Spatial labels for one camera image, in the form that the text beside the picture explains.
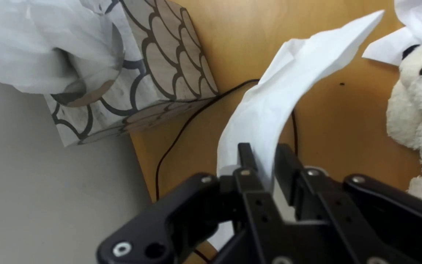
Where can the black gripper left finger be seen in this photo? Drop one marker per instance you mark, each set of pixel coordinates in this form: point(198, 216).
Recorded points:
point(197, 214)

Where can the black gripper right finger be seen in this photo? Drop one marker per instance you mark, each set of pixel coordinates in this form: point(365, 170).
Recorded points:
point(367, 220)

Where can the white pulled tissue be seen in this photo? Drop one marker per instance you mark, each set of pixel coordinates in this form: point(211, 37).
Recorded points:
point(279, 97)

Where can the scale patterned tissue box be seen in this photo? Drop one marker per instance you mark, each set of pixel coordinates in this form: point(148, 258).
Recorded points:
point(172, 63)

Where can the white tissue in box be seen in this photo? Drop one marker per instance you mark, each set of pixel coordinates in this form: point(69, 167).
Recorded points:
point(40, 38)

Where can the wooden nightstand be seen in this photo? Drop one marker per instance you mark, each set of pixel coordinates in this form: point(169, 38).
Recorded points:
point(348, 111)

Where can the white plush toy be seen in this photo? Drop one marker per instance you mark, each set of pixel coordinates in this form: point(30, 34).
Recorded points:
point(421, 111)

